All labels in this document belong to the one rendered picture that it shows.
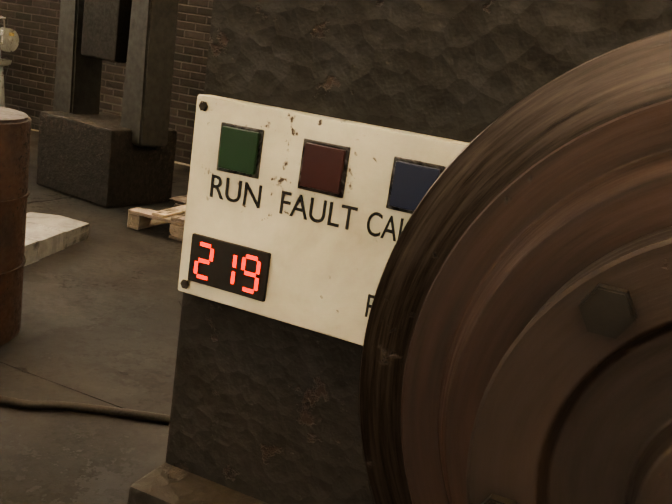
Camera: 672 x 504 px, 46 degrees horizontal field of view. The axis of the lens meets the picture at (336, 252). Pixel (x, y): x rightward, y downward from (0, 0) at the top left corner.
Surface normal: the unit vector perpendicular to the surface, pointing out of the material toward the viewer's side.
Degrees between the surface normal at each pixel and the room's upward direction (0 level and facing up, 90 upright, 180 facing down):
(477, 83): 90
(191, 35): 90
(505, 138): 90
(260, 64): 90
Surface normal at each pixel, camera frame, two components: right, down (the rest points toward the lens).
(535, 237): -0.76, -0.59
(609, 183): -0.58, -0.73
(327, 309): -0.41, 0.16
